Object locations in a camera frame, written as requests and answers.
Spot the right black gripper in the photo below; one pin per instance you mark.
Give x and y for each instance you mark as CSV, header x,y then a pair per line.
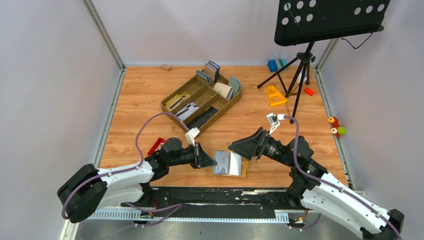
x,y
246,147

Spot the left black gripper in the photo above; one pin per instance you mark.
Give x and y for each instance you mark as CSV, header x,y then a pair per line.
x,y
201,159

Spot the yellow leather card holder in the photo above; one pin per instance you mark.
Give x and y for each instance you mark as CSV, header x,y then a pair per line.
x,y
238,166

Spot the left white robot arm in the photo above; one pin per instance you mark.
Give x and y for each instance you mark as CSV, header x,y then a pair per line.
x,y
91,188

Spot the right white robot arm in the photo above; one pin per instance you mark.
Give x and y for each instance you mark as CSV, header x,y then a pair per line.
x,y
313,187

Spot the white black cards in tray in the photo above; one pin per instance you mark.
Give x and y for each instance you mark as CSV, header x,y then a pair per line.
x,y
186,111

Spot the beige card holder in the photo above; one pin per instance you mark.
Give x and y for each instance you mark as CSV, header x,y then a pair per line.
x,y
224,90

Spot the teal card holder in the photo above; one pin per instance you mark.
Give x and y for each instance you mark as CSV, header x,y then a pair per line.
x,y
235,84

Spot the gold cards in tray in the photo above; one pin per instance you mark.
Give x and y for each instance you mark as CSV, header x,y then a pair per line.
x,y
174,101

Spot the blue card holders upright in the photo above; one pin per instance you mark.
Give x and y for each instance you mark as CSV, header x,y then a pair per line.
x,y
210,72

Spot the red plastic block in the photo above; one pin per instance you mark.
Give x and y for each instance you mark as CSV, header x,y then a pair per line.
x,y
157,145

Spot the woven compartment tray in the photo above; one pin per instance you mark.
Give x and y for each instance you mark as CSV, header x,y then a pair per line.
x,y
197,91

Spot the yellow triangular toy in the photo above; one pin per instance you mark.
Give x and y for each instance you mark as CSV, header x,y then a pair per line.
x,y
275,97

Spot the small red brick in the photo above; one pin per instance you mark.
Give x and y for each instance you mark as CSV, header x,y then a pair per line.
x,y
309,91

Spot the blue green block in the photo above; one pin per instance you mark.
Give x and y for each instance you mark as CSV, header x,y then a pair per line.
x,y
276,65

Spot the colourful toy car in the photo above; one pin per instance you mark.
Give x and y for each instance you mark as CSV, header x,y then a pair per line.
x,y
336,128

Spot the small wooden block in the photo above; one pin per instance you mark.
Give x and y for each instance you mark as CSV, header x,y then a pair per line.
x,y
166,67

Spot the black music stand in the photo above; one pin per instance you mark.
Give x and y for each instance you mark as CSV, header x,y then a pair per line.
x,y
311,21

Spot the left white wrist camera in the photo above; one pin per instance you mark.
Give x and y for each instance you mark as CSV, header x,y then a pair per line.
x,y
191,134

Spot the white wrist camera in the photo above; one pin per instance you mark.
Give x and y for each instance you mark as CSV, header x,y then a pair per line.
x,y
274,121
191,134

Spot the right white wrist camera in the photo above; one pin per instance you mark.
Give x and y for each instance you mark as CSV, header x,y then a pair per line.
x,y
274,121

